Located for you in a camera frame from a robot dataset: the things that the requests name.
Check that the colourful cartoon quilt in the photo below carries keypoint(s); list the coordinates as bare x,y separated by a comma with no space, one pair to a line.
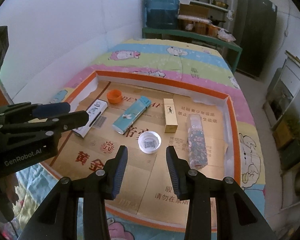
168,59

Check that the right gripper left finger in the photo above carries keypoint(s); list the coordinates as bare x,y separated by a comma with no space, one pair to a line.
115,170

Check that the orange cap in tray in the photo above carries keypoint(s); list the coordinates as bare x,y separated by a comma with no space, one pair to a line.
114,96

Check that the orange rimmed cardboard tray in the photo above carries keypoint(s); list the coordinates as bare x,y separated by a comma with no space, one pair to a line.
152,115

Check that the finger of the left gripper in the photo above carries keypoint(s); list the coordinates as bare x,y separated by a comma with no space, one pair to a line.
69,121
51,110

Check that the operator left hand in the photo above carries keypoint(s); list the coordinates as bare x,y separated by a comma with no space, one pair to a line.
8,197

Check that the white lighter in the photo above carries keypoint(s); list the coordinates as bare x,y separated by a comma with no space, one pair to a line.
94,112

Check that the green bench table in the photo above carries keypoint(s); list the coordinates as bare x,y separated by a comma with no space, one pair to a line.
199,37

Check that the white kitchen counter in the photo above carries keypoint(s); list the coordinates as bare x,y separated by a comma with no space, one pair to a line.
282,108

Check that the blue water jug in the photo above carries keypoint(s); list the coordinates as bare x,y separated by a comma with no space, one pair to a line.
161,14

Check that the dark green refrigerator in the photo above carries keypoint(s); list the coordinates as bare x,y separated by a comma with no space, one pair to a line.
254,32

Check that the teal lighter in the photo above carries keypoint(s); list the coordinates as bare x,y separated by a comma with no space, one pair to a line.
131,114

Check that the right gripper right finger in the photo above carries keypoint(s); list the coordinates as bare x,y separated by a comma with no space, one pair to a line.
178,171

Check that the white wall shelf unit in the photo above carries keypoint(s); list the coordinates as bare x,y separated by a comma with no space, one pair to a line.
204,17

